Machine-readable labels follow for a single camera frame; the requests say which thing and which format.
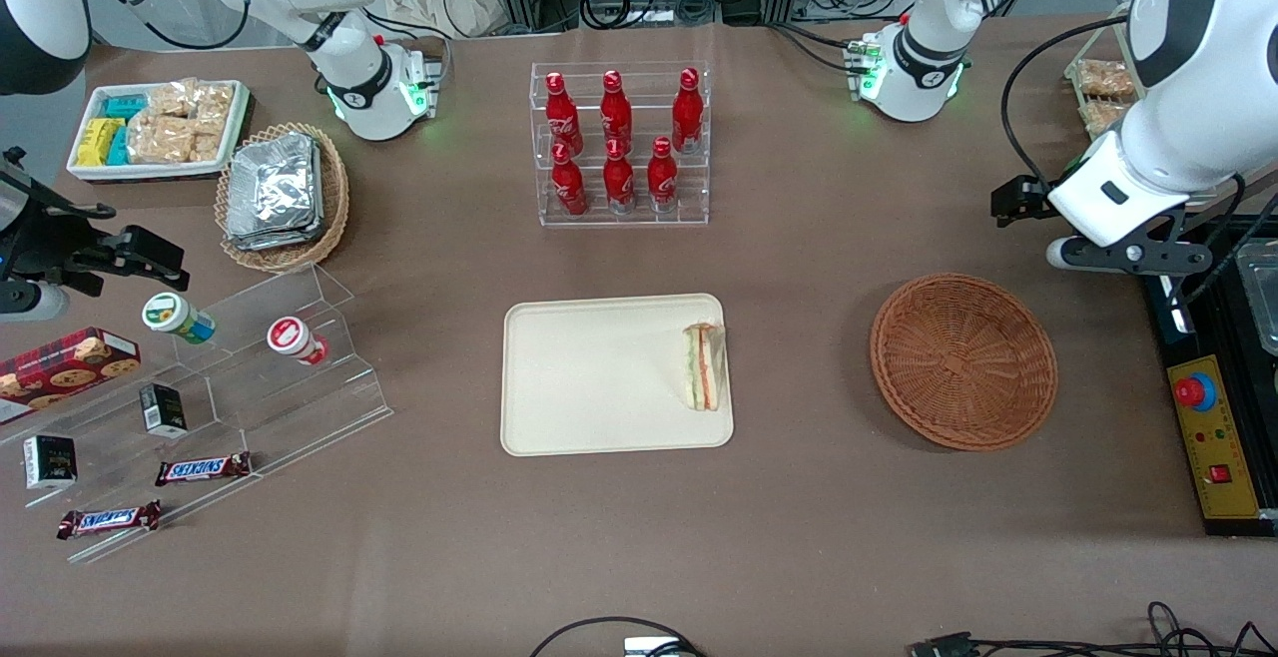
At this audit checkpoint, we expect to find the white rectangular snack tray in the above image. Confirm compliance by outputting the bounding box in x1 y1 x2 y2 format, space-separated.
67 80 251 184

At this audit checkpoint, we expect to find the white wire rack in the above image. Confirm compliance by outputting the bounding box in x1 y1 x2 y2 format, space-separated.
1063 3 1139 154

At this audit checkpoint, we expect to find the green lid cup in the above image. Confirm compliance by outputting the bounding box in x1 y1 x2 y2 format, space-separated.
141 292 217 345

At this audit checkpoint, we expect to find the black machine with yellow panel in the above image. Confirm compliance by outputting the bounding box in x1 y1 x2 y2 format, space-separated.
1143 218 1278 538

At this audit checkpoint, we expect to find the cream plastic tray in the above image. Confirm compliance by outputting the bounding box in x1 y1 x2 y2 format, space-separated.
500 294 735 458

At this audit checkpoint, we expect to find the yellow snack packet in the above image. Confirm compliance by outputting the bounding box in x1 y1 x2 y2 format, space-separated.
76 118 123 168

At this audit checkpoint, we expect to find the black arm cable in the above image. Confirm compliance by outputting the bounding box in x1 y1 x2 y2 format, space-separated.
999 13 1134 189

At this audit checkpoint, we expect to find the brown snickers bar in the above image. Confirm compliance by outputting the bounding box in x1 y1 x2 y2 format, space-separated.
155 451 253 487
57 500 163 540

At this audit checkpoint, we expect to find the light oval wicker basket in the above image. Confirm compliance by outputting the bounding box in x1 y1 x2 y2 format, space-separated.
215 122 350 273

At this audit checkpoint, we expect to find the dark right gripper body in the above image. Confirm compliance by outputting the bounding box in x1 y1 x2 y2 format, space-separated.
0 150 103 285

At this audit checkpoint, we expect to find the red cola bottle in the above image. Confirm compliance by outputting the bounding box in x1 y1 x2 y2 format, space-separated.
603 138 636 215
671 68 704 156
551 143 588 217
544 71 583 157
647 136 679 214
600 69 634 154

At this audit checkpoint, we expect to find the clear acrylic bottle rack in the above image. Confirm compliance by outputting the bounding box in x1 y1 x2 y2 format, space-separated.
529 61 712 229

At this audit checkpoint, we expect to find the silver foil packet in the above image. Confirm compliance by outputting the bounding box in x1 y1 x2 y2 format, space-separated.
228 133 319 237
225 208 326 252

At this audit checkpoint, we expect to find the clear acrylic stepped shelf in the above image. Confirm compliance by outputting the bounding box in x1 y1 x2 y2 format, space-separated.
0 263 393 566

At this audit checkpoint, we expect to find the red tartan cookie box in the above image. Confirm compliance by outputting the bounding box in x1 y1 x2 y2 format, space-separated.
0 327 142 426

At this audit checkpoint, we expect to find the red lid cup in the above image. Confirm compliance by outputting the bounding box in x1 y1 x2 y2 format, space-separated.
267 316 330 366

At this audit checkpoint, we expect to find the small black carton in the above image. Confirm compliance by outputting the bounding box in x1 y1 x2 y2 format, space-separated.
139 382 189 438
23 434 79 491

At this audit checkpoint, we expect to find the triangular sandwich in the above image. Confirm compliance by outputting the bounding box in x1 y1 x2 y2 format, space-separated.
682 323 728 412

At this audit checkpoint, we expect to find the black looped cable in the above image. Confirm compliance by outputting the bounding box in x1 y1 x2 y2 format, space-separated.
529 616 705 657

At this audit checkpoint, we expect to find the black cable with connector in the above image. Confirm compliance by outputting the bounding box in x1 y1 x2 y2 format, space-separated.
909 601 1278 657

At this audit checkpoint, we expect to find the steel pan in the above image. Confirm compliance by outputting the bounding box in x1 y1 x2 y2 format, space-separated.
1238 243 1278 353

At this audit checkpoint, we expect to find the red emergency stop button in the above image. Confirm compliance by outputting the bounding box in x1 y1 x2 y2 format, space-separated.
1173 372 1219 413

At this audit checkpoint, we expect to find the brown round wicker basket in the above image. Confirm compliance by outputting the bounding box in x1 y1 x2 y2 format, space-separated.
869 273 1059 453

